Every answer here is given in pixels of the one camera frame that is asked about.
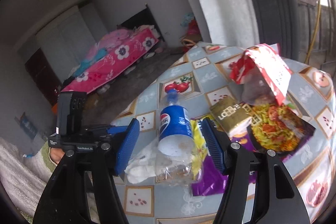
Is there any white paper towel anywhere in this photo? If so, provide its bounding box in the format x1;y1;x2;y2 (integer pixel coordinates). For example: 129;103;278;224
125;138;158;184

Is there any clear Pepsi plastic bottle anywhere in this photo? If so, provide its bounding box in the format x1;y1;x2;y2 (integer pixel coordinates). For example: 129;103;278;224
155;88;202;185

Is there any red white snack bag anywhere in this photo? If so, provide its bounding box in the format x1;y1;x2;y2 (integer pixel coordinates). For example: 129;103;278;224
230;44;291;106

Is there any yellow gold snack wrapper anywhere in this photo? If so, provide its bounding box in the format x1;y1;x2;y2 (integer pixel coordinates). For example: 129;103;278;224
190;116;209;182

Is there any brown gold carton box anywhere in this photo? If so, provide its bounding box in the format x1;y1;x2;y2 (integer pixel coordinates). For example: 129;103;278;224
210;96;252;138

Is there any fruit pattern table cover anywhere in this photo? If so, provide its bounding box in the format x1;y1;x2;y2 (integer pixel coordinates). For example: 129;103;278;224
113;42;335;223

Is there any purple snack wrapper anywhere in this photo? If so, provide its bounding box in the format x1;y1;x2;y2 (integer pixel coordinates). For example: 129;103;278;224
190;118;316;197

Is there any noodle picture food packet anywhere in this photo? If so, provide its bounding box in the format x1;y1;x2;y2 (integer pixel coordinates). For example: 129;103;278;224
248;104;315;156

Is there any pink floral bed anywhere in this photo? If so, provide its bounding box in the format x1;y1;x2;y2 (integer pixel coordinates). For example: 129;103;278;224
63;25;159;93

